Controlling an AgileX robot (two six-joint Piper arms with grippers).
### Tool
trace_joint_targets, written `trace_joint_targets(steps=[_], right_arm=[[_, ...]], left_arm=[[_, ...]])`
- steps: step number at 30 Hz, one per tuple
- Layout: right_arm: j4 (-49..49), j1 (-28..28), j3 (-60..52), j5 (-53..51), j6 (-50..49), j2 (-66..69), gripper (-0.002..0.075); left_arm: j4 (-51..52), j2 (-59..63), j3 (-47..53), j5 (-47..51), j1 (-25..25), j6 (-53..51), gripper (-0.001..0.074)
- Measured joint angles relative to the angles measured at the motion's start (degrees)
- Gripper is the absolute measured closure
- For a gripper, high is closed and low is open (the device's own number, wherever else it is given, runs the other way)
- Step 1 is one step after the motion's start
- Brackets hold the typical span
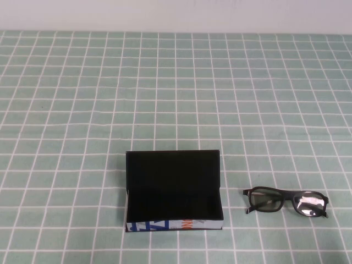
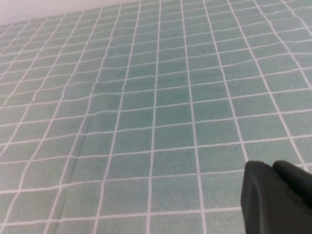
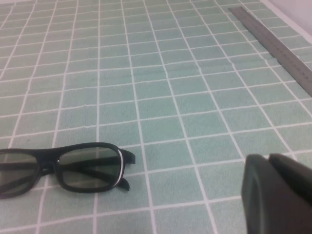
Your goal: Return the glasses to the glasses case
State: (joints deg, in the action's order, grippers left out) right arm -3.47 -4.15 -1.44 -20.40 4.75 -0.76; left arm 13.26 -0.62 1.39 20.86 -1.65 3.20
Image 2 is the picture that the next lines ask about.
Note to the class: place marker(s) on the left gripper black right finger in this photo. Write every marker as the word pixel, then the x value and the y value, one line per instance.
pixel 296 180

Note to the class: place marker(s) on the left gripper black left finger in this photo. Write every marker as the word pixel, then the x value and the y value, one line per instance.
pixel 263 202

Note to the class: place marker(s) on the green white-checked tablecloth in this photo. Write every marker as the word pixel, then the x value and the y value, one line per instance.
pixel 146 122

